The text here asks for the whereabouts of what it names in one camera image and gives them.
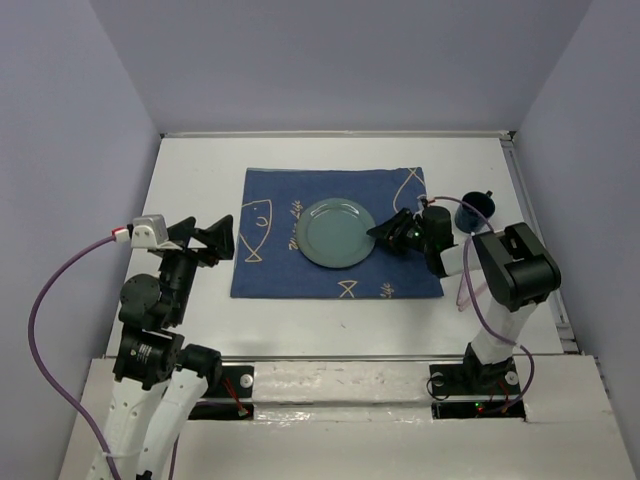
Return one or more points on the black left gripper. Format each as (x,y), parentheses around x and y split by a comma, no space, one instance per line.
(219,236)

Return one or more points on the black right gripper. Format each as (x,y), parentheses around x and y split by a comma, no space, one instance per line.
(386,230)

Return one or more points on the blue fish placemat cloth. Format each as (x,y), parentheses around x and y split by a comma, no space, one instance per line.
(269,264)

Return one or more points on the teal ceramic plate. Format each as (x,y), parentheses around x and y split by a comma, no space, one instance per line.
(331,233)

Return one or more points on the dark blue mug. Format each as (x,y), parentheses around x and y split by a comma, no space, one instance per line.
(476,209)

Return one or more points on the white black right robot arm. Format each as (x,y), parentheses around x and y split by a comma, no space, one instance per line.
(520,275)

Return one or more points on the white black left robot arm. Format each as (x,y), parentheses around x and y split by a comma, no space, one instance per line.
(158,378)

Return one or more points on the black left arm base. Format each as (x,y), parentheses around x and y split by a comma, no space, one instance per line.
(230,399)

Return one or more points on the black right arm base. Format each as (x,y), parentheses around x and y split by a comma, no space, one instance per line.
(456,397)

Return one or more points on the white foam strip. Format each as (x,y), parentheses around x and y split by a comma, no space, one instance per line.
(351,382)

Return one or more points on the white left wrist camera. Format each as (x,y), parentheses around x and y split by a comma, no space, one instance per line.
(147,232)

